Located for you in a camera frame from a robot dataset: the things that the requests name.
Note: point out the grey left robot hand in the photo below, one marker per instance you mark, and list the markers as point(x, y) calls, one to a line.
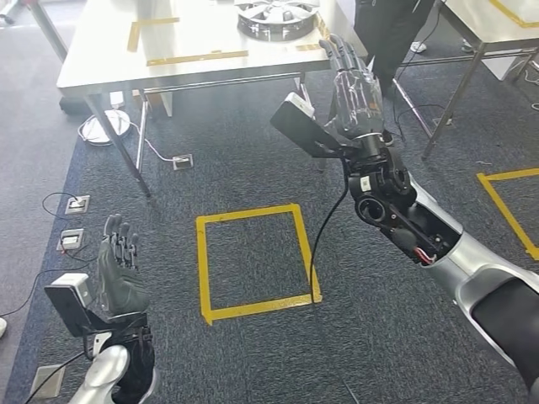
point(120, 279)

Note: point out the silver plastic wheel cover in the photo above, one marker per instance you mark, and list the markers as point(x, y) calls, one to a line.
point(273, 14)

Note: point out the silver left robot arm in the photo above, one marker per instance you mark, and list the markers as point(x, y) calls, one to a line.
point(105, 368)

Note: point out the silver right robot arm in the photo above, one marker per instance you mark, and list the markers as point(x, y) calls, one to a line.
point(484, 279)

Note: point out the steel workbench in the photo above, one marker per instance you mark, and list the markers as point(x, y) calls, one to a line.
point(105, 61)

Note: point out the metal floor socket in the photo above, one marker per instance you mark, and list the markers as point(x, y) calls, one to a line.
point(70, 240)
point(183, 163)
point(47, 382)
point(77, 204)

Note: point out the yellow floor tape square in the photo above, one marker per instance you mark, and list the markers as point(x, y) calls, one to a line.
point(505, 214)
point(204, 267)

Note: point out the white round disc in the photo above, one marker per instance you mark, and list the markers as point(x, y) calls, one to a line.
point(90, 131)

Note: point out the person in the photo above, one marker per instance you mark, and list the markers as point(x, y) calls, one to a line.
point(387, 33)
point(3, 328)

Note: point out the black box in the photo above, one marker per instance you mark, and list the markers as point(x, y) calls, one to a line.
point(73, 105)

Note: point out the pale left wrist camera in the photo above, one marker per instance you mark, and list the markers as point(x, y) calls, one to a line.
point(78, 284)

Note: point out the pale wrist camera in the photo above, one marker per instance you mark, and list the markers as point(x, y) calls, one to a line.
point(78, 284)
point(300, 104)

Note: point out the black left camera bracket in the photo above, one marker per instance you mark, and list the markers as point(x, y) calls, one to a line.
point(65, 309)

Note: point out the black camera bracket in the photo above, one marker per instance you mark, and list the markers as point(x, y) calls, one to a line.
point(299, 131)
point(65, 309)

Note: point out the black right camera bracket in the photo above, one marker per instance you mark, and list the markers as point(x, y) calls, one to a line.
point(299, 131)

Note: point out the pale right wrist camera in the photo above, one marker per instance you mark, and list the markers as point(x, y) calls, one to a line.
point(300, 104)

